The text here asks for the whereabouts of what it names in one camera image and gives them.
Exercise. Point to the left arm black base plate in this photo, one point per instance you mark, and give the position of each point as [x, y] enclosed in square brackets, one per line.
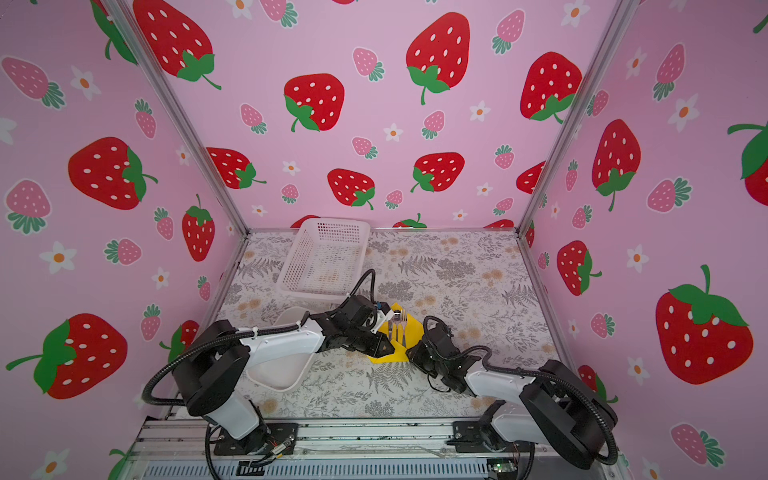
[279, 436]

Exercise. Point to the white plastic perforated basket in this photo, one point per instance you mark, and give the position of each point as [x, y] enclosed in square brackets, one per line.
[325, 260]

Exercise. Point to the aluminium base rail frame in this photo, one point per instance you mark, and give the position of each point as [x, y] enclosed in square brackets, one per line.
[392, 448]

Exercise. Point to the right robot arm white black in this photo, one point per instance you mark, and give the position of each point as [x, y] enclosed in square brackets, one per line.
[563, 411]

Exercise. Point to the yellow paper napkin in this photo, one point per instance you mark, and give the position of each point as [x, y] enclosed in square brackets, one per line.
[415, 332]

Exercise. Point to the white oval ceramic tray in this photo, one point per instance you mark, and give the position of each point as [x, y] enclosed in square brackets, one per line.
[280, 361]

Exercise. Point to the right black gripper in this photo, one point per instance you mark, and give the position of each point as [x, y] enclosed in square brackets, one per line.
[414, 355]

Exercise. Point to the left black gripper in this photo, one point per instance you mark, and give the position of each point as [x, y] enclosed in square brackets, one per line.
[380, 348]

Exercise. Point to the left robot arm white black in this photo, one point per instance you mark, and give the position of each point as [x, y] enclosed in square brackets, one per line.
[207, 375]

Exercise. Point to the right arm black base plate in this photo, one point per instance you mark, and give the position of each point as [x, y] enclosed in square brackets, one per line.
[476, 437]

